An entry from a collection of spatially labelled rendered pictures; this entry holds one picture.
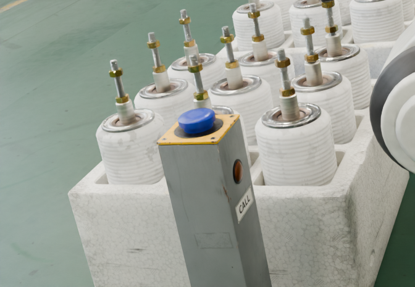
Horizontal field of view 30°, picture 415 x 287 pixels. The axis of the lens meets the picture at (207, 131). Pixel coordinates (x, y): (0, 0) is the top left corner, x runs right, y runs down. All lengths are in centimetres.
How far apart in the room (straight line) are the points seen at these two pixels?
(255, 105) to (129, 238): 25
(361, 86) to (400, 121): 45
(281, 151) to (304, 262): 14
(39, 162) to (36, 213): 25
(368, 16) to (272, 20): 19
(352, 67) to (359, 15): 31
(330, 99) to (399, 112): 32
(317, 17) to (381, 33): 12
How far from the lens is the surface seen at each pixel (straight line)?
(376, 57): 144
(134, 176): 106
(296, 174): 96
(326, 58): 117
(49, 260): 131
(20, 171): 170
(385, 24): 145
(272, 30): 152
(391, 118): 74
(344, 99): 106
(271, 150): 96
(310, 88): 106
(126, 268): 111
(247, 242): 86
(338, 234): 95
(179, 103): 113
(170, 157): 81
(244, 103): 108
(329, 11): 117
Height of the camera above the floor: 61
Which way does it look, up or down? 22 degrees down
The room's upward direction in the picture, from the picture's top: 12 degrees counter-clockwise
